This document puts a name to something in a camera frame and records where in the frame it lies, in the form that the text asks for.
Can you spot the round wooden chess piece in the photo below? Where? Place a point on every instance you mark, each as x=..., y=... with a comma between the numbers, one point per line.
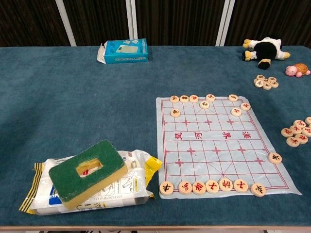
x=267, y=86
x=302, y=138
x=204, y=104
x=307, y=131
x=255, y=79
x=245, y=106
x=210, y=97
x=240, y=185
x=272, y=79
x=175, y=112
x=299, y=123
x=184, y=98
x=185, y=188
x=174, y=98
x=236, y=111
x=259, y=84
x=274, y=84
x=308, y=120
x=275, y=158
x=233, y=97
x=166, y=188
x=296, y=129
x=260, y=77
x=292, y=141
x=212, y=187
x=258, y=189
x=226, y=185
x=266, y=80
x=199, y=188
x=287, y=132
x=194, y=98

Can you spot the plastic chinese chess board sheet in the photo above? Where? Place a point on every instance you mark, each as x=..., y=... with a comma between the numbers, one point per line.
x=206, y=145

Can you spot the blue cardboard box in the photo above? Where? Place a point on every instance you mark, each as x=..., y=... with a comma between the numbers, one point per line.
x=126, y=51

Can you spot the teal table cloth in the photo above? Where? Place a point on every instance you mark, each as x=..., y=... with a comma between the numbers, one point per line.
x=73, y=97

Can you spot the white yellow wet wipes pack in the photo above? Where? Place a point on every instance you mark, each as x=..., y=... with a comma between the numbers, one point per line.
x=116, y=193

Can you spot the dark slatted screen panel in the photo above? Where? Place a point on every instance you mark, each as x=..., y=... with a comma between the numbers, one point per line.
x=29, y=21
x=272, y=19
x=179, y=21
x=102, y=19

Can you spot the green yellow sponge with hole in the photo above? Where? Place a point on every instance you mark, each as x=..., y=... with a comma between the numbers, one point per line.
x=73, y=179

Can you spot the black white plush penguin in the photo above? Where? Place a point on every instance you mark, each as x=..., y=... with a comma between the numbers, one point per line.
x=264, y=51

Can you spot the pink brown turtle toy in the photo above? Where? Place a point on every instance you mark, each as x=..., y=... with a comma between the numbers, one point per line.
x=298, y=69

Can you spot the white screen frame post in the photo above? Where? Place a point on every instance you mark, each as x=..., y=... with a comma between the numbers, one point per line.
x=134, y=21
x=67, y=24
x=225, y=24

